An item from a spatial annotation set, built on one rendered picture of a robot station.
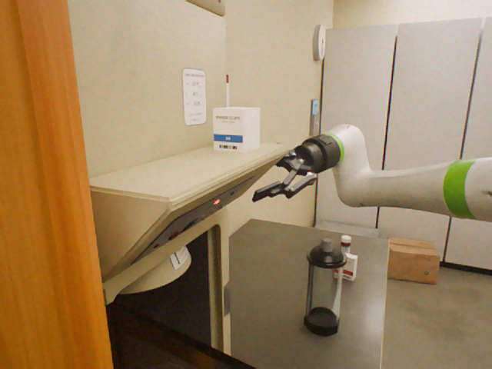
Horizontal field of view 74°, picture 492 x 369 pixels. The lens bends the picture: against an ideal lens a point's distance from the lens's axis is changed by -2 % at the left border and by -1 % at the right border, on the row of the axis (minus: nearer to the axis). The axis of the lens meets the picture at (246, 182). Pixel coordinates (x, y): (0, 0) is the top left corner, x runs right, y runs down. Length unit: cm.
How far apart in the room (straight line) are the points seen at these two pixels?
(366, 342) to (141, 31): 91
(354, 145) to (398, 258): 240
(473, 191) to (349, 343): 54
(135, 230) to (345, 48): 317
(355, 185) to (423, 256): 238
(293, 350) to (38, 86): 88
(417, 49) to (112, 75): 309
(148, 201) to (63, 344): 11
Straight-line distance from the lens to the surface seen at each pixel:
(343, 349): 100
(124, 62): 39
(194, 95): 49
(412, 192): 78
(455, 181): 71
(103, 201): 31
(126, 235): 31
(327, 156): 83
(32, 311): 28
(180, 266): 54
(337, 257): 92
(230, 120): 46
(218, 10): 58
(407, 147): 334
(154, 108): 42
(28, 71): 21
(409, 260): 325
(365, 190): 88
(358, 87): 333
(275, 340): 100
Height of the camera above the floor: 159
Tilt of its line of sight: 15 degrees down
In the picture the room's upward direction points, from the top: straight up
